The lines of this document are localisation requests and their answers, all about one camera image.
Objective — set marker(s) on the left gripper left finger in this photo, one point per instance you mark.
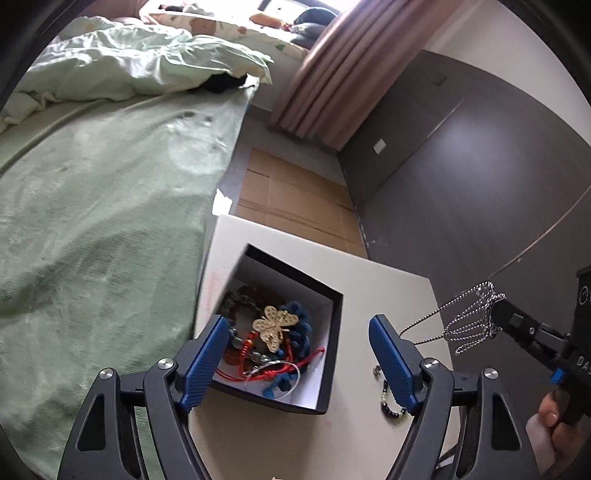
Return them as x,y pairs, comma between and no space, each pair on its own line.
198,359

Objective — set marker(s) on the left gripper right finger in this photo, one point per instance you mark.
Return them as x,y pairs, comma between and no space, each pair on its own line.
400,362

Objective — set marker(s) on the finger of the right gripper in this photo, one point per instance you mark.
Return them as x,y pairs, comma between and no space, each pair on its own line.
538,339

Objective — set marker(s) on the gold butterfly brooch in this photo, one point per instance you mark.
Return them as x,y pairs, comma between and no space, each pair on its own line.
272,325

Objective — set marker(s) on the black jewelry box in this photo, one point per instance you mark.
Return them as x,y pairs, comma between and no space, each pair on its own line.
298,377

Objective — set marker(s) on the right hand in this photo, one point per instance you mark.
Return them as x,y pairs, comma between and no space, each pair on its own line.
555,444

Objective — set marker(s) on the flattened cardboard sheet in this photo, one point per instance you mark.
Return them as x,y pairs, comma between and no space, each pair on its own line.
297,201

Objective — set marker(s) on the green bed sheet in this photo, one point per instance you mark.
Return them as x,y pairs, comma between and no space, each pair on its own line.
105,217

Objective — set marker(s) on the black garment on bed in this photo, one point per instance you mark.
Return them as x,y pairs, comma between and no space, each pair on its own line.
220,83

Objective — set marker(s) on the pink curtain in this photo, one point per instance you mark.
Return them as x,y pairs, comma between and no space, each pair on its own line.
354,64

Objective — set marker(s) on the floral pillow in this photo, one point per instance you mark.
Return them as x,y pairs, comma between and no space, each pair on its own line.
268,40

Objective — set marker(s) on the light green duvet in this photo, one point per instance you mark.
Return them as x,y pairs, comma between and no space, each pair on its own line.
94,58

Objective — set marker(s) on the dark grey cushion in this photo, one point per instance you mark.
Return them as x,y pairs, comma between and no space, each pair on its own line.
310,25

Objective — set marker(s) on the white wall socket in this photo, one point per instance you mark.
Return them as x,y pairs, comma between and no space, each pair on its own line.
379,146

